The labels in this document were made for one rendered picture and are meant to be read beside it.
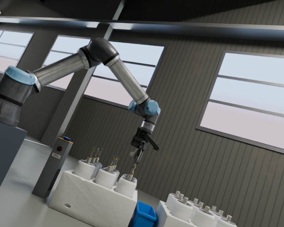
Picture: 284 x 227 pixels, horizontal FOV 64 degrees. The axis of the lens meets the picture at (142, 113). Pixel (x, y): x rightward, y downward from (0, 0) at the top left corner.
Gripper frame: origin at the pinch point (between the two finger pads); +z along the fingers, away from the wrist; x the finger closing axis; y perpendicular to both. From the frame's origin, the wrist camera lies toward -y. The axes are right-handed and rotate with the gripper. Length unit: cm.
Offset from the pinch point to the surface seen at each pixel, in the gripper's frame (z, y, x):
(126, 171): 20, 53, -193
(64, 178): 19.8, 25.1, 25.5
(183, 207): 11.0, -32.5, 9.4
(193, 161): -26, -29, -171
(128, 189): 13.4, -4.5, 15.4
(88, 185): 18.4, 13.0, 22.8
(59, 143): 5.6, 39.3, 19.9
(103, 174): 11.0, 9.7, 18.8
